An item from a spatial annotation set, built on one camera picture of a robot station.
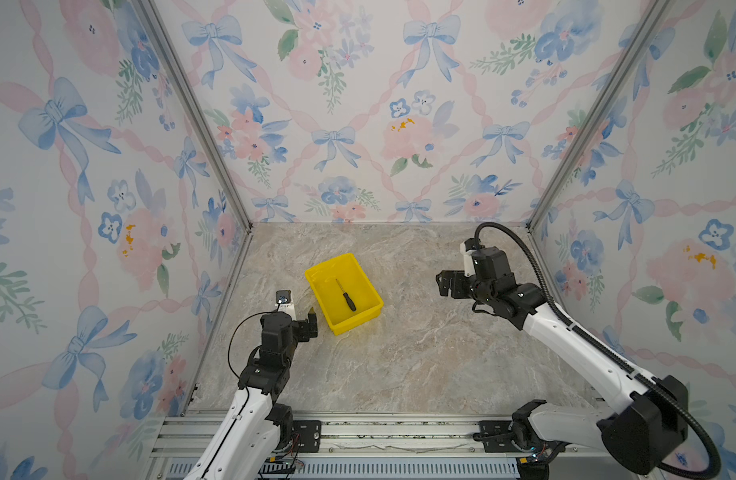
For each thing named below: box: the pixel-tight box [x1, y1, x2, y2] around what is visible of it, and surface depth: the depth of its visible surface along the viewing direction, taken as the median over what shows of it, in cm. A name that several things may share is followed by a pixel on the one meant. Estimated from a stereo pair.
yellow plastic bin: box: [304, 252, 384, 336], surface depth 100 cm
